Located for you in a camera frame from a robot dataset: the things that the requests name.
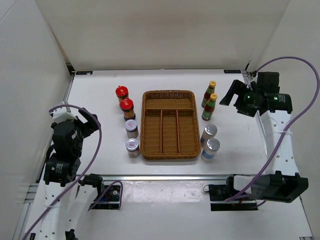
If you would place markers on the silver lid bead jar front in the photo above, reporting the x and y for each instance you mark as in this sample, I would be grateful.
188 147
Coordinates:
211 147

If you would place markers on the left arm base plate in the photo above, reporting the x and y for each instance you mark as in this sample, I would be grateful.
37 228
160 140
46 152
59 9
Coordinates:
110 198

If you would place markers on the yellow cap sauce bottle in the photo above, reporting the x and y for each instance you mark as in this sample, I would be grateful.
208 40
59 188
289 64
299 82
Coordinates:
210 90
209 107

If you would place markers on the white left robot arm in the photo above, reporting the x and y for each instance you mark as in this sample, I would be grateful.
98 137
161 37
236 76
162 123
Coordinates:
67 195

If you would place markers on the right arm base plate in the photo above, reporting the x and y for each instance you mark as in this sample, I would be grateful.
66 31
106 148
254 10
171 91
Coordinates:
218 193

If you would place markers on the silver lid bead jar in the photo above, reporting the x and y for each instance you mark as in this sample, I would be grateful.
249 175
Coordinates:
211 147
209 131

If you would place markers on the red lid jar front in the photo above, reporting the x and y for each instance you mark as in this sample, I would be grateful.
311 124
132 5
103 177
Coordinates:
127 106

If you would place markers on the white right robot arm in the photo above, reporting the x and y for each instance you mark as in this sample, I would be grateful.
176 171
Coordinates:
279 179

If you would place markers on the yellow cap sauce bottle front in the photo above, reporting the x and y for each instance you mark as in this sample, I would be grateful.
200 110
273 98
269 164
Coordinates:
209 107

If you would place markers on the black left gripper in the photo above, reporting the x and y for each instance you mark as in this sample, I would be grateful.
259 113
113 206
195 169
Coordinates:
91 127

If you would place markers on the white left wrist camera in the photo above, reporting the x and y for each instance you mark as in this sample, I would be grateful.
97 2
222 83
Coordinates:
62 114

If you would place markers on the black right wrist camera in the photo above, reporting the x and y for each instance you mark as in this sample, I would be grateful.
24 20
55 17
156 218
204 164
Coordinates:
268 82

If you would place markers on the red lid jar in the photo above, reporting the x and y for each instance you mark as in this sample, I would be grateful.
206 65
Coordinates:
122 93
127 106

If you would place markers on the white lid dark jar front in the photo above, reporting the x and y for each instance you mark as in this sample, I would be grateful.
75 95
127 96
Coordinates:
132 147

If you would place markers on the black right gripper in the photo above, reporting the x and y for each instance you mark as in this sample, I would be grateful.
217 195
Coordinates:
238 88

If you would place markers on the wicker divided basket tray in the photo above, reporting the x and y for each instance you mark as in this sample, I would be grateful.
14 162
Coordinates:
169 125

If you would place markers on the aluminium front table rail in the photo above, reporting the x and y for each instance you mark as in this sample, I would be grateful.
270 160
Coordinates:
144 177

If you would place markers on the white lid dark jar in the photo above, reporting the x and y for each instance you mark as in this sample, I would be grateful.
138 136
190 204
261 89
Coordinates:
131 128
132 147

